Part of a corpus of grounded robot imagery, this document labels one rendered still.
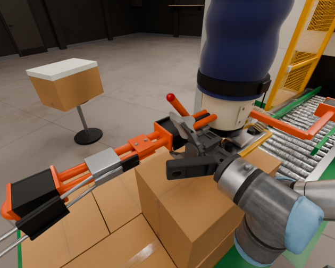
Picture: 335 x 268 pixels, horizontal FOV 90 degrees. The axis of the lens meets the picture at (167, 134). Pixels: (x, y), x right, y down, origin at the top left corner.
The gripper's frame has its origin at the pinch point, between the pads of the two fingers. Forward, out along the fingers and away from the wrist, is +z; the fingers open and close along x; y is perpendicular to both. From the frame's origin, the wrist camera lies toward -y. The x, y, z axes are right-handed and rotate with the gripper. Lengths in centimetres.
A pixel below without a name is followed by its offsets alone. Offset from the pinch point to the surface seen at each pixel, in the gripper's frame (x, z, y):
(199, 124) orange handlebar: 0.8, -2.8, 10.4
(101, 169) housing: 1.5, -2.9, -20.7
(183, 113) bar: 5.7, -1.1, 5.1
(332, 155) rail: -64, -36, 140
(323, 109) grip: 1, -24, 53
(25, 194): 2.3, -1.2, -34.2
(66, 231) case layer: -70, 36, -43
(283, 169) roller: -70, -18, 99
